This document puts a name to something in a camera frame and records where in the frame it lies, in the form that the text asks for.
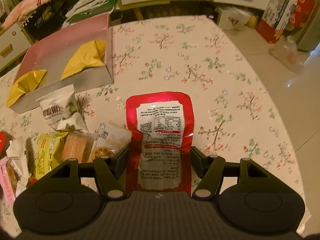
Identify clear cookie packet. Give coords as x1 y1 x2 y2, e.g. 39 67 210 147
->
88 123 131 163

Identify brown wafer packet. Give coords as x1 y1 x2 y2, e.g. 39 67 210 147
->
62 132 93 163

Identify yellow snack packet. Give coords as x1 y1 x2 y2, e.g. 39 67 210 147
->
35 132 68 180

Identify red snack pouch white label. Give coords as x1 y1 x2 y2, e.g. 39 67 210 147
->
126 92 194 194

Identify white pecan snack packet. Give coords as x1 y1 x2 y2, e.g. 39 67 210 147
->
36 85 88 133

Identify pink snack bar packet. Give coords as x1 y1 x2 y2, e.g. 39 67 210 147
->
1 157 17 205

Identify floral tablecloth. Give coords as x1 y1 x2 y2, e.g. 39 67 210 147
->
0 15 306 238

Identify yellow paper liner right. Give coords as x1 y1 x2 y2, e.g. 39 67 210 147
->
61 40 106 80

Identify yellow paper liner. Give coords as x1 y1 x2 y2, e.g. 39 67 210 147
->
61 40 106 80
6 69 47 107

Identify yellow paper liner left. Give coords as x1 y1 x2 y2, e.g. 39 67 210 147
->
6 69 47 107

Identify pink cardboard box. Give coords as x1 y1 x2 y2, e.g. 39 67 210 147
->
10 13 114 114

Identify white paper bag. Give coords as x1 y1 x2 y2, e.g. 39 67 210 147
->
215 7 252 31

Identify white drawer left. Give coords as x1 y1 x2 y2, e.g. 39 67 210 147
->
0 23 33 70

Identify stack of papers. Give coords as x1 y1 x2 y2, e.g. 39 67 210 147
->
62 0 116 28

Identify printed cardboard carton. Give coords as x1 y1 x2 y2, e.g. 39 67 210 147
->
256 0 298 44

